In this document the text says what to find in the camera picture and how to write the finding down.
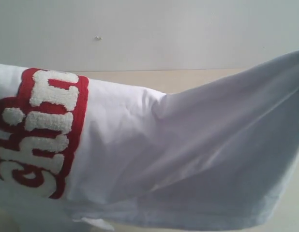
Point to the white t-shirt red Chinese patch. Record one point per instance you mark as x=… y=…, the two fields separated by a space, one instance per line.
x=77 y=153

